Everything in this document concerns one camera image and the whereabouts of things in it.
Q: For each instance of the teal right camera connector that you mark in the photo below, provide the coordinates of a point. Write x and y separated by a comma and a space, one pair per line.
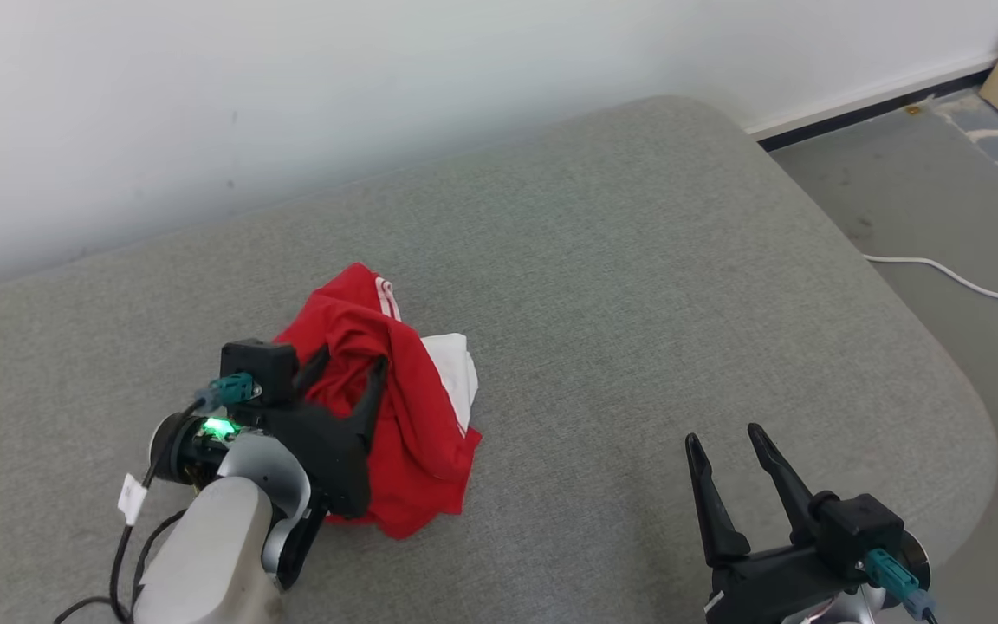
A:
891, 574

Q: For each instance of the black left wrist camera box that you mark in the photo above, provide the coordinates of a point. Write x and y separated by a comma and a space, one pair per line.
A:
258, 364

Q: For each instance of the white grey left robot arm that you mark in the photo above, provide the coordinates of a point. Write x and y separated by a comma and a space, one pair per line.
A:
213, 555

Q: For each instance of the red garment with white stripes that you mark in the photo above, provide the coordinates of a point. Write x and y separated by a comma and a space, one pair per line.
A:
417, 425

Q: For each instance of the teal camera connector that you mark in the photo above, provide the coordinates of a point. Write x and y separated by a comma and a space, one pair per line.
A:
891, 574
233, 388

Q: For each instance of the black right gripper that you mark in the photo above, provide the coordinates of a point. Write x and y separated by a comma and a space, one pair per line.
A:
767, 585

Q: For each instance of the teal left camera connector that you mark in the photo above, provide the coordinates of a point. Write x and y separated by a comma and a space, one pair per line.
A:
233, 388

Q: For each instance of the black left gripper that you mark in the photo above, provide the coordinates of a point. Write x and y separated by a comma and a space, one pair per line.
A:
330, 459

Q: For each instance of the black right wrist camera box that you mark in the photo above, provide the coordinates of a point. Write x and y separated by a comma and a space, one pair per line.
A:
858, 529

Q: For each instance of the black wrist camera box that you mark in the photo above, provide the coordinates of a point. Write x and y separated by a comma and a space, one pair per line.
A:
258, 364
858, 529

